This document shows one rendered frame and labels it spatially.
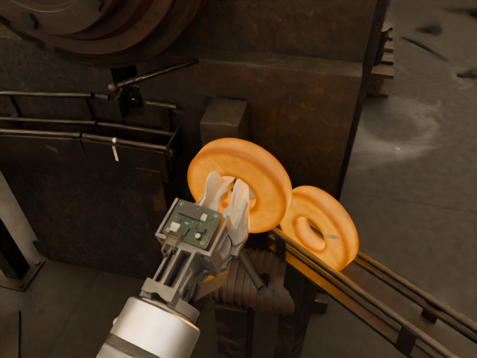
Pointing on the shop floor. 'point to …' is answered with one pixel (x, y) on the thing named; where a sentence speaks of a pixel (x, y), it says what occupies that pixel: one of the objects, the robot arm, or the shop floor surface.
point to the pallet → (380, 67)
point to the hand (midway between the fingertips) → (238, 179)
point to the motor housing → (247, 302)
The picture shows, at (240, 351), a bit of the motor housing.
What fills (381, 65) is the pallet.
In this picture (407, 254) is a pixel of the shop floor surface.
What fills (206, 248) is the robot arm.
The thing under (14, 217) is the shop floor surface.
